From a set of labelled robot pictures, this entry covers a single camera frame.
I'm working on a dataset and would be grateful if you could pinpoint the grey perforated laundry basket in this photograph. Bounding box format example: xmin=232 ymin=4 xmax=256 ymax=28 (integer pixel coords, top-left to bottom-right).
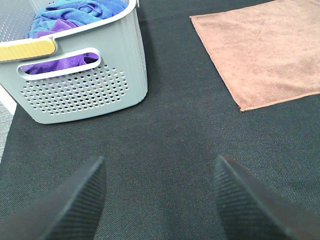
xmin=0 ymin=0 xmax=148 ymax=124

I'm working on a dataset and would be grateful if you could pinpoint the blue towel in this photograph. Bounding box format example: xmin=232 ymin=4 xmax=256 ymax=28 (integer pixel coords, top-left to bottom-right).
xmin=26 ymin=0 xmax=128 ymax=39

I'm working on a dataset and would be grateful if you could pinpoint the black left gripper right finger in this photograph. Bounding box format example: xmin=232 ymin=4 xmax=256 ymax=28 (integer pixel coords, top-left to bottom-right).
xmin=213 ymin=155 xmax=320 ymax=240

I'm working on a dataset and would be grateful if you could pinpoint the brown towel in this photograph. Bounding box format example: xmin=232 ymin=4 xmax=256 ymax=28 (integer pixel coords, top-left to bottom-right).
xmin=190 ymin=0 xmax=320 ymax=112

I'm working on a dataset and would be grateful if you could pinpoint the purple towel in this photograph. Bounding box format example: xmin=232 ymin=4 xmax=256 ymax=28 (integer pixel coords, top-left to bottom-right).
xmin=21 ymin=18 xmax=99 ymax=75

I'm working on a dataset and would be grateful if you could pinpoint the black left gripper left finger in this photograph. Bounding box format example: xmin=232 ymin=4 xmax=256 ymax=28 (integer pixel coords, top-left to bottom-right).
xmin=0 ymin=156 xmax=106 ymax=240

